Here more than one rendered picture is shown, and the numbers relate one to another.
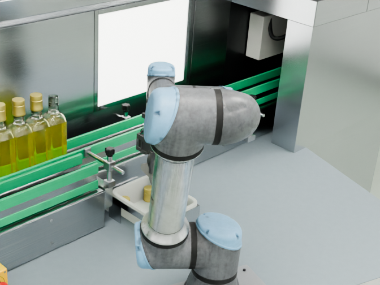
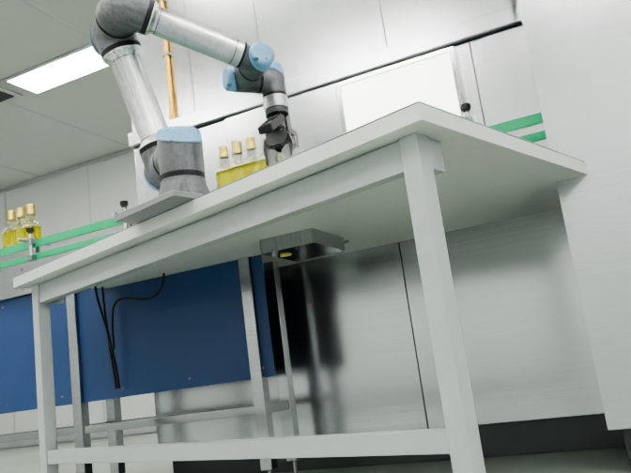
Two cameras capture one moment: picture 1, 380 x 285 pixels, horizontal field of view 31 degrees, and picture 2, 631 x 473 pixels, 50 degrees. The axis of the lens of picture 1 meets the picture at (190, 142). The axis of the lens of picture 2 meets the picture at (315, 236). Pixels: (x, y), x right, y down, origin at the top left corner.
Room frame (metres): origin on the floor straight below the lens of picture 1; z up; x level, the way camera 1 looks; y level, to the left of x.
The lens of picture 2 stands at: (1.21, -1.80, 0.32)
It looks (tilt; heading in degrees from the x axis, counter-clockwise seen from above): 11 degrees up; 72
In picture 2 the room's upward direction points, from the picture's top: 8 degrees counter-clockwise
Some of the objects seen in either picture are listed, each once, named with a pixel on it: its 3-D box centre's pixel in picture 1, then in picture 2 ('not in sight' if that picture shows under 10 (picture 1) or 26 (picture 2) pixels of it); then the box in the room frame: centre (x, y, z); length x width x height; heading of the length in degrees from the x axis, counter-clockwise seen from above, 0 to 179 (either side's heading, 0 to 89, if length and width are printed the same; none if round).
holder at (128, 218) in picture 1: (147, 207); not in sight; (1.80, 0.11, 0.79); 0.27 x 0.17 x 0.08; 48
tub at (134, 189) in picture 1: (154, 208); not in sight; (1.79, 0.09, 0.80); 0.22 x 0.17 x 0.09; 48
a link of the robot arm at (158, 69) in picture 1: (160, 83); (271, 81); (1.75, 0.09, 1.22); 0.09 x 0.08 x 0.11; 9
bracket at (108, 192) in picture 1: (99, 190); not in sight; (1.78, 0.26, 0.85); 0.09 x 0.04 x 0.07; 48
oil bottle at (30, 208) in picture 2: not in sight; (32, 237); (0.95, 1.15, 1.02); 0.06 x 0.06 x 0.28; 48
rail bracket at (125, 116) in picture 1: (121, 120); not in sight; (2.08, 0.23, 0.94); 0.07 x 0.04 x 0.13; 48
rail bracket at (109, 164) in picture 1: (104, 164); not in sight; (1.77, 0.24, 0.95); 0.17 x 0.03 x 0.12; 48
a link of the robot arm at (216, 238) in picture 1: (214, 244); (179, 152); (1.43, -0.08, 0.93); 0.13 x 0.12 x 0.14; 99
